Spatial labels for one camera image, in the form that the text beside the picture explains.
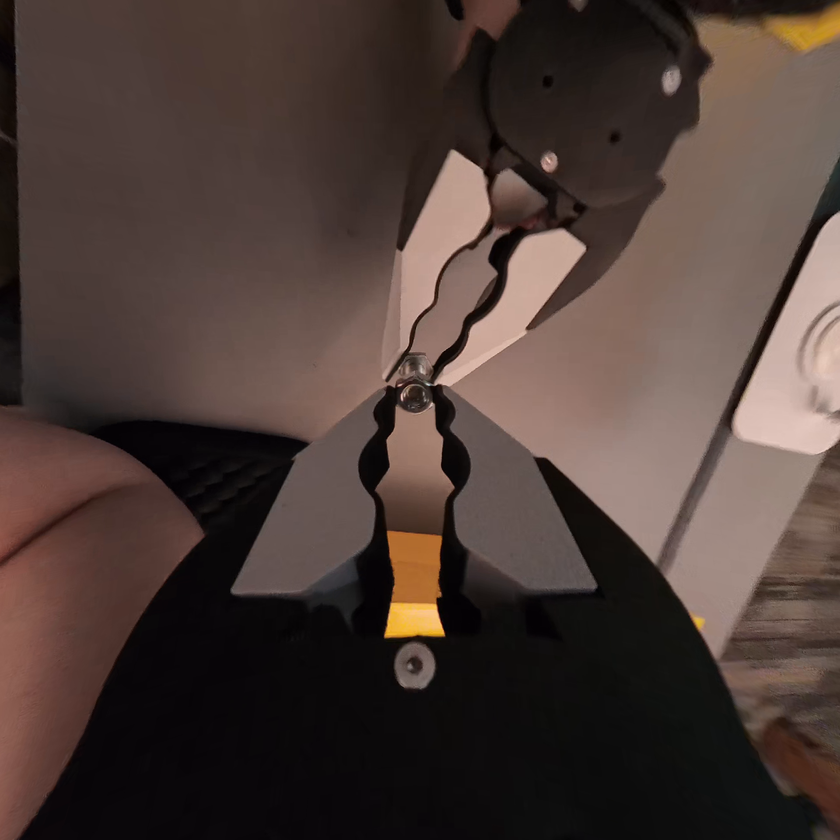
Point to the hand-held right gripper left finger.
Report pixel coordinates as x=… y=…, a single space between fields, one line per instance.
x=315 y=525

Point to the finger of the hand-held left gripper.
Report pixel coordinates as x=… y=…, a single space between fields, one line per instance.
x=531 y=282
x=446 y=210

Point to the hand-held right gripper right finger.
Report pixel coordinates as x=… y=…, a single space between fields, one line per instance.
x=512 y=525

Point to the yellow plastic bin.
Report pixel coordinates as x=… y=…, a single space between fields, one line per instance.
x=413 y=564
x=807 y=33

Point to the steel hex nut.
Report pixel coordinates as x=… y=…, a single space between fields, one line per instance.
x=415 y=364

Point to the steel hex bolt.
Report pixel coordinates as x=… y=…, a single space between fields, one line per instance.
x=415 y=397

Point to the person's right forearm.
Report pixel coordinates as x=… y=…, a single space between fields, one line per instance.
x=79 y=623

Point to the person's left hand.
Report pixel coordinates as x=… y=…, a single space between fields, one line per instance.
x=485 y=16

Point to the white metal stand base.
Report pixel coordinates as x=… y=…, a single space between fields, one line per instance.
x=774 y=394

